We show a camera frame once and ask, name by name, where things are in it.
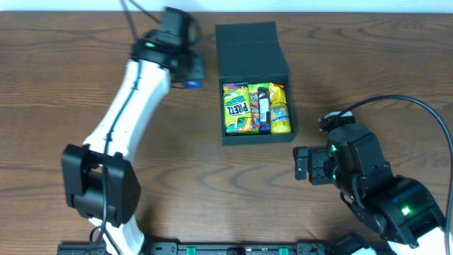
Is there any blue Eclipse mint tin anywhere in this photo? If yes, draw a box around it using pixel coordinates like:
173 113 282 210
184 80 202 89

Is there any yellow Mentos gum bottle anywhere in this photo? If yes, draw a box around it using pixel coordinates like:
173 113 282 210
270 103 292 134

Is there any Pretz snack box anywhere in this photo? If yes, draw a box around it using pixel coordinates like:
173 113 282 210
223 82 253 135

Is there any black gift box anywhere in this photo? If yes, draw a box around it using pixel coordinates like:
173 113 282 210
215 21 297 146

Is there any Haribo gummy candy bag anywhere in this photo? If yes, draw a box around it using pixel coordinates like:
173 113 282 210
248 83 269 133

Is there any yellow candy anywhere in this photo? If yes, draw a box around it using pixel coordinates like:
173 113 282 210
268 82 287 104

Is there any dark blue candy bar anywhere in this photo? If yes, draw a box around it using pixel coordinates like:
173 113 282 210
258 86 271 135

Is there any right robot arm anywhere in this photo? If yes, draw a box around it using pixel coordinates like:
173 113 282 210
293 123 450 249

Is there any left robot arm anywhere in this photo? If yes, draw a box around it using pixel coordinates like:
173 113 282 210
57 7 205 254

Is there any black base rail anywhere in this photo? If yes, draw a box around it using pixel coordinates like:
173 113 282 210
56 240 390 255

